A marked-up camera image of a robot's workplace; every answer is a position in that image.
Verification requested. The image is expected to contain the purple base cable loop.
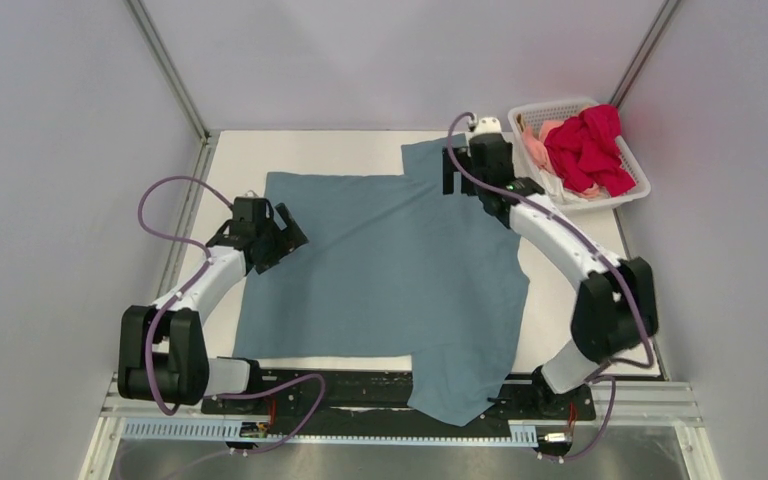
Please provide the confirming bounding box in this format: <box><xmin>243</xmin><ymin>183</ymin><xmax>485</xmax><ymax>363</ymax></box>
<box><xmin>214</xmin><ymin>373</ymin><xmax>328</xmax><ymax>456</ymax></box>

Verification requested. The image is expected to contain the white slotted cable duct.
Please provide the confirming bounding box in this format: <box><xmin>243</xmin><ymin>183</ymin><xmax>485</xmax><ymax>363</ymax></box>
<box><xmin>120</xmin><ymin>417</ymin><xmax>538</xmax><ymax>448</ymax></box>

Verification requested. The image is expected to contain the blue-grey t-shirt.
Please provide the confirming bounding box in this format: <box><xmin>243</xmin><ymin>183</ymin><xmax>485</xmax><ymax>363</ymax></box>
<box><xmin>234</xmin><ymin>139</ymin><xmax>529</xmax><ymax>426</ymax></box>

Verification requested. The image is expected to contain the aluminium frame rail right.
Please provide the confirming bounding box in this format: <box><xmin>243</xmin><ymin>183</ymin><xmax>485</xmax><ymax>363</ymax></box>
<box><xmin>610</xmin><ymin>0</ymin><xmax>683</xmax><ymax>109</ymax></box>

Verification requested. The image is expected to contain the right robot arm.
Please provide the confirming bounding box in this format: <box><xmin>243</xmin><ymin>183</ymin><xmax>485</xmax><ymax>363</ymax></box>
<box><xmin>446</xmin><ymin>133</ymin><xmax>659</xmax><ymax>418</ymax></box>

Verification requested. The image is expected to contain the aluminium frame rail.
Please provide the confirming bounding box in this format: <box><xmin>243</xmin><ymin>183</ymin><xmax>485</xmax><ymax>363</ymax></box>
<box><xmin>125</xmin><ymin>0</ymin><xmax>220</xmax><ymax>299</ymax></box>
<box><xmin>610</xmin><ymin>0</ymin><xmax>683</xmax><ymax>109</ymax></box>

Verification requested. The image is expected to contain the white t-shirt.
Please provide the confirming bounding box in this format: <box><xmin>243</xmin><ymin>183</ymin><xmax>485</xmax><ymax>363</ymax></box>
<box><xmin>538</xmin><ymin>169</ymin><xmax>589</xmax><ymax>205</ymax></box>

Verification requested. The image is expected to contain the pink t-shirt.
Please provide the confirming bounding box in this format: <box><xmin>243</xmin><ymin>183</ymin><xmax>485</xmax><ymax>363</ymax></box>
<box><xmin>518</xmin><ymin>117</ymin><xmax>563</xmax><ymax>175</ymax></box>

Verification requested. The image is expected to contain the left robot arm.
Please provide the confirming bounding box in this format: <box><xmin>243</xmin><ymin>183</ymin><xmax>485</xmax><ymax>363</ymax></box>
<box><xmin>119</xmin><ymin>172</ymin><xmax>470</xmax><ymax>414</ymax></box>

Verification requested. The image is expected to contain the red t-shirt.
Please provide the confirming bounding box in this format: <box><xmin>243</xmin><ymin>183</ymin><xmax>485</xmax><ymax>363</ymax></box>
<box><xmin>540</xmin><ymin>104</ymin><xmax>636</xmax><ymax>199</ymax></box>

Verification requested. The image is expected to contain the white plastic laundry basket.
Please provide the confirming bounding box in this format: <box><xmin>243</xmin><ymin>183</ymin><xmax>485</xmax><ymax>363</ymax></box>
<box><xmin>508</xmin><ymin>97</ymin><xmax>651</xmax><ymax>212</ymax></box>

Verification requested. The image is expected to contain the aluminium front frame beam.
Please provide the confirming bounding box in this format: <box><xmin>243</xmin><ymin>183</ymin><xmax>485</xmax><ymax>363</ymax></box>
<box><xmin>99</xmin><ymin>372</ymin><xmax>705</xmax><ymax>429</ymax></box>

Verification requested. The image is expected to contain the aluminium frame rail left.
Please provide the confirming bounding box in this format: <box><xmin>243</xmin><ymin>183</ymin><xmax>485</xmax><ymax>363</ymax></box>
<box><xmin>125</xmin><ymin>0</ymin><xmax>220</xmax><ymax>299</ymax></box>

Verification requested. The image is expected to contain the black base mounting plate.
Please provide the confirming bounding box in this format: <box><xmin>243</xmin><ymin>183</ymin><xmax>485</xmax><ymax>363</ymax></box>
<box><xmin>200</xmin><ymin>370</ymin><xmax>596</xmax><ymax>434</ymax></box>

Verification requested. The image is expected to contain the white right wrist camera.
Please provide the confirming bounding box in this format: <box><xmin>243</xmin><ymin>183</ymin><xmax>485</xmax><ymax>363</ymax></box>
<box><xmin>468</xmin><ymin>117</ymin><xmax>503</xmax><ymax>136</ymax></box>

